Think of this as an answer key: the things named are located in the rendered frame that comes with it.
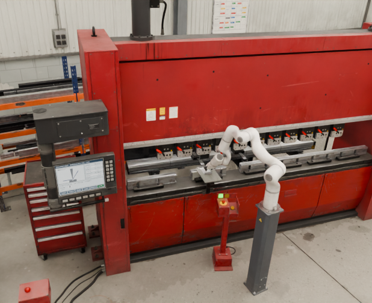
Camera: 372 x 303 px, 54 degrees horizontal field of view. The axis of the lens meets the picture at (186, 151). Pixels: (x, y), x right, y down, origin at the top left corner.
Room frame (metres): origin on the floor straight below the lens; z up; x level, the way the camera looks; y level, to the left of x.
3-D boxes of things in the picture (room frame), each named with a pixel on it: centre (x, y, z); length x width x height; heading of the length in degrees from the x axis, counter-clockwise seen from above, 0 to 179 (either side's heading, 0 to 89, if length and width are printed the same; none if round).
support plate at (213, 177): (3.13, -0.24, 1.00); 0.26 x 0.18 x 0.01; 19
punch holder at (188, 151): (3.20, 0.02, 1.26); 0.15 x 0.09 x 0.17; 109
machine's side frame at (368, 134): (4.18, -2.28, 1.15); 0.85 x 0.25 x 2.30; 19
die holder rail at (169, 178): (3.09, 0.33, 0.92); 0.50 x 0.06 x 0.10; 109
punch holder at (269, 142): (3.52, -0.92, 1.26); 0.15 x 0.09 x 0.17; 109
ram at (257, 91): (3.49, -0.80, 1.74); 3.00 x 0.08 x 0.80; 109
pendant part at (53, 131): (2.43, 0.85, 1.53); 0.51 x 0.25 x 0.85; 114
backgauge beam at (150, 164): (3.69, -0.47, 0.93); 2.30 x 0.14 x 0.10; 109
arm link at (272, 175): (2.60, -0.73, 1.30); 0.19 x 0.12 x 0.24; 141
